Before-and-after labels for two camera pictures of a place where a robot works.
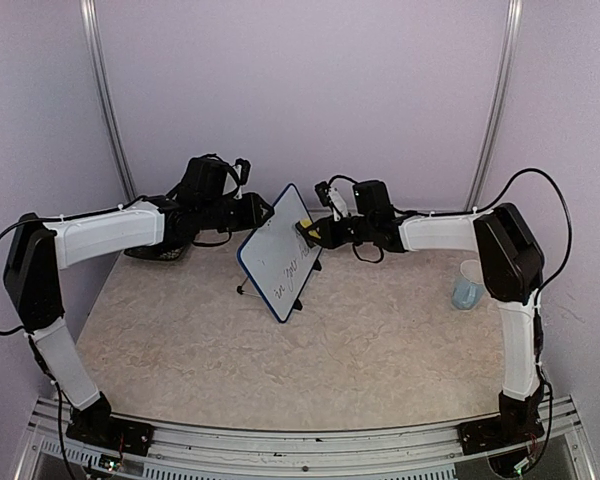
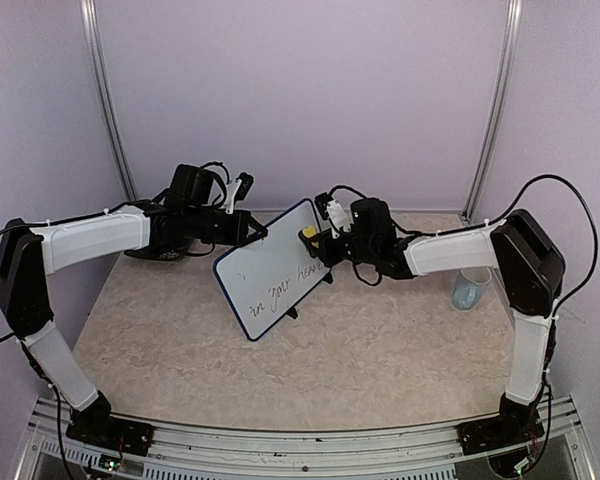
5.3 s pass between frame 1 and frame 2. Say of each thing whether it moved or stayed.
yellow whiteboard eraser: moved
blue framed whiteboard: moved
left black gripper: moved
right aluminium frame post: stayed
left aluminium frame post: stayed
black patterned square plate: stayed
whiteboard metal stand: moved
